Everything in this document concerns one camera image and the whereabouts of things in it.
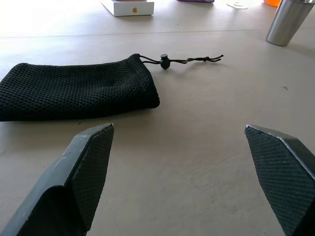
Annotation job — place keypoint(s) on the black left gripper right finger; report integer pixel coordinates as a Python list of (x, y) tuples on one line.
[(283, 177)]

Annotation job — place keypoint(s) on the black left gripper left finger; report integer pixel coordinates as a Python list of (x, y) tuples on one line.
[(81, 177)]

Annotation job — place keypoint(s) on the stainless steel cup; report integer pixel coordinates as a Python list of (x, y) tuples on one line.
[(286, 22)]

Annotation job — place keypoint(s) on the orange container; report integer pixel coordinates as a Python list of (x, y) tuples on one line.
[(272, 2)]

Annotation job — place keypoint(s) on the white box with orange logo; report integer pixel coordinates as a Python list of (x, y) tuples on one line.
[(130, 8)]

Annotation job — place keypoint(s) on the white round disc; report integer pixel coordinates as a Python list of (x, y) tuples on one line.
[(237, 5)]

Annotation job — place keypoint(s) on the purple flat object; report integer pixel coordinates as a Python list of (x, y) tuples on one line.
[(195, 1)]

